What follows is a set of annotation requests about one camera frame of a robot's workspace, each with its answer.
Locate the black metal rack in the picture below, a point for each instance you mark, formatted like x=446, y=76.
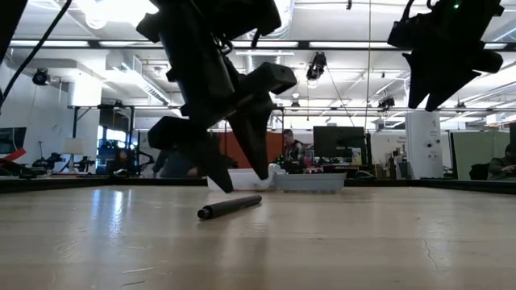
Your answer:
x=115, y=118

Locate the white plastic tray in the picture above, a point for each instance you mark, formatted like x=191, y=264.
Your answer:
x=246, y=181

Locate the dark wall screen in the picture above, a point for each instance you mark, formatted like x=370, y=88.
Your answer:
x=12, y=139

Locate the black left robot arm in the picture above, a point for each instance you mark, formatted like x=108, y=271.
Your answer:
x=225, y=16

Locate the white pillar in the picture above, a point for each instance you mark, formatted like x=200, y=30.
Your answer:
x=423, y=145

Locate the long matte black pen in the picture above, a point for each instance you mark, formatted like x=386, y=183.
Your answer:
x=230, y=206

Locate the black monitor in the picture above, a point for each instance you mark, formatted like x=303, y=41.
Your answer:
x=338, y=141

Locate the black aluminium table frame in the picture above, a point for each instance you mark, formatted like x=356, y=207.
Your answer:
x=80, y=183

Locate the black ceiling spotlight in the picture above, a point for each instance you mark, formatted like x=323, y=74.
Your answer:
x=41, y=76
x=316, y=64

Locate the orange partition panel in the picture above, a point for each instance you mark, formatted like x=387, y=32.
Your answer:
x=276, y=153

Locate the white shade table lamp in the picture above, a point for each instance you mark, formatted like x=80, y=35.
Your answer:
x=72, y=146

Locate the green partition panel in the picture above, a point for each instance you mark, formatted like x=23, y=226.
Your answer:
x=471, y=153

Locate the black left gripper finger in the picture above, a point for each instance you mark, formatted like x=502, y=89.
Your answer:
x=215, y=161
x=254, y=137

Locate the standing person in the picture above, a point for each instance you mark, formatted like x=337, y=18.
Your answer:
x=295, y=151

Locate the seated person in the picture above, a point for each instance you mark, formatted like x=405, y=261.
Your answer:
x=502, y=165
x=121, y=161

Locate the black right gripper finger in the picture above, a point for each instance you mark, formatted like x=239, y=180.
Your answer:
x=443, y=86
x=418, y=80

